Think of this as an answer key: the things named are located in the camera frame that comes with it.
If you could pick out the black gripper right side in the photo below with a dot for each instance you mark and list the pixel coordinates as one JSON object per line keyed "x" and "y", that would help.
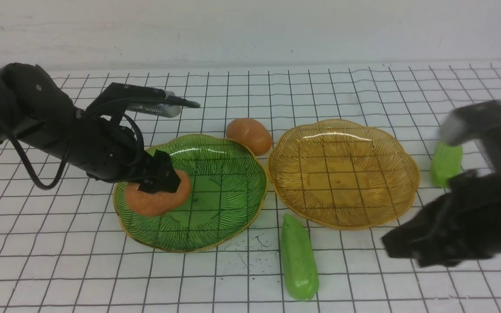
{"x": 461, "y": 225}

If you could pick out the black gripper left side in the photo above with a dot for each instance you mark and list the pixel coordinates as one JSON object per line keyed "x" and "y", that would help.
{"x": 110, "y": 152}

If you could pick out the orange potato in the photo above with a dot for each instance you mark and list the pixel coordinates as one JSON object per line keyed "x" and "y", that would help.
{"x": 159, "y": 203}
{"x": 250, "y": 133}

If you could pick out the green pepper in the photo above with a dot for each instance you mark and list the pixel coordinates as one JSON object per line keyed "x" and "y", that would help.
{"x": 446, "y": 163}
{"x": 298, "y": 262}

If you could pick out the green glass flower plate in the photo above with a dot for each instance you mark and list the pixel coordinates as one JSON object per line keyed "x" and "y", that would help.
{"x": 228, "y": 188}

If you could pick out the white grid table mat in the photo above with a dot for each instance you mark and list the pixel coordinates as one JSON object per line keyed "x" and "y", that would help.
{"x": 63, "y": 251}

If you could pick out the amber glass flower plate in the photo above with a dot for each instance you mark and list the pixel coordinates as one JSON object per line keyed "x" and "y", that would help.
{"x": 343, "y": 175}

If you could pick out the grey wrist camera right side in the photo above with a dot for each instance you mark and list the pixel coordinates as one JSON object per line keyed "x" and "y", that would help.
{"x": 479, "y": 121}

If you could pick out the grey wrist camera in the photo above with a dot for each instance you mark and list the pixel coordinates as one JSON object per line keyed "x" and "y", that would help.
{"x": 479, "y": 121}
{"x": 119, "y": 98}

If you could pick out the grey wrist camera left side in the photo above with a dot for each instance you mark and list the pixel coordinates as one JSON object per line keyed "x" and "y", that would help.
{"x": 119, "y": 98}

